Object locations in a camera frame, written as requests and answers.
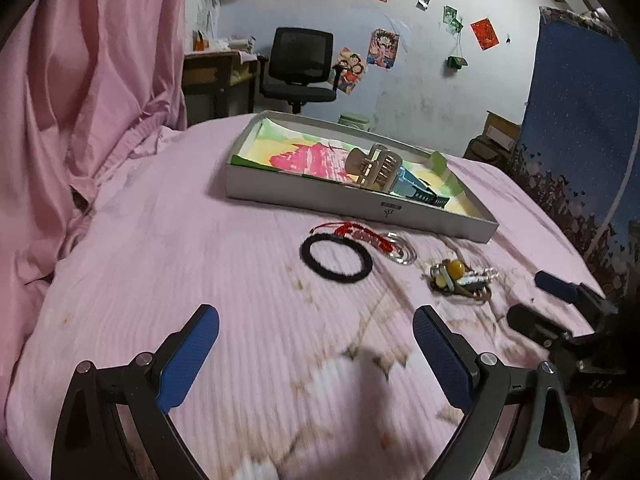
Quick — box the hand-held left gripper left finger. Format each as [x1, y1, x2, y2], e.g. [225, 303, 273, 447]
[50, 304, 221, 480]

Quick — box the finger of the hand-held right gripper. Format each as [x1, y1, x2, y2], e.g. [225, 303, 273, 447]
[534, 270, 618, 317]
[506, 304, 572, 350]

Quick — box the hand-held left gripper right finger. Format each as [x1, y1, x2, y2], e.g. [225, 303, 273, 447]
[412, 305, 581, 480]

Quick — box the white pearl hair clip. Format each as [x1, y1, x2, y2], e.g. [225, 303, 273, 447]
[457, 268, 500, 288]

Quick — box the red string bracelet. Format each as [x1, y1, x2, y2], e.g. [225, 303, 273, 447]
[311, 221, 401, 256]

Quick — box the black hair tie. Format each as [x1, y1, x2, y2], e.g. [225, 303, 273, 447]
[300, 234, 374, 283]

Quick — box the grey cardboard box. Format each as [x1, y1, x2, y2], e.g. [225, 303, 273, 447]
[225, 109, 501, 243]

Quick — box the blue starry cloth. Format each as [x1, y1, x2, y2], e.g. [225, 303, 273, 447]
[505, 6, 640, 291]

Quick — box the beige hair claw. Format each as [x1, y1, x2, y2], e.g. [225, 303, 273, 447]
[345, 143, 403, 192]

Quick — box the green plastic stool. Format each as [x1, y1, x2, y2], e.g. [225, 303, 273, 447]
[339, 113, 372, 132]

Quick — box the wooden desk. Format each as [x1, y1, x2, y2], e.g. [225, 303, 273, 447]
[181, 50, 261, 128]

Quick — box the pink curtain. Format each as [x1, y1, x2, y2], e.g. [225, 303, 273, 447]
[0, 0, 211, 311]

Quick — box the pile of desk papers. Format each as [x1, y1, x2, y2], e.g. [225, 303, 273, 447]
[212, 35, 256, 53]

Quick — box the black office chair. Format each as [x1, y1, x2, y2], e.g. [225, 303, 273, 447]
[257, 27, 346, 115]

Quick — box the red wall paper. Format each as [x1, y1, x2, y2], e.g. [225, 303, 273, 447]
[470, 18, 500, 51]

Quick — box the green wall photo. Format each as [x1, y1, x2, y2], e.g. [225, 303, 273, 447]
[443, 5, 463, 36]

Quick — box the cartoon boy wall poster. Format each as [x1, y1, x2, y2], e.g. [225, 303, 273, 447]
[367, 28, 401, 70]

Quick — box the cartoon group wall poster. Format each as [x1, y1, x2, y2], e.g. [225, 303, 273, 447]
[332, 47, 368, 95]

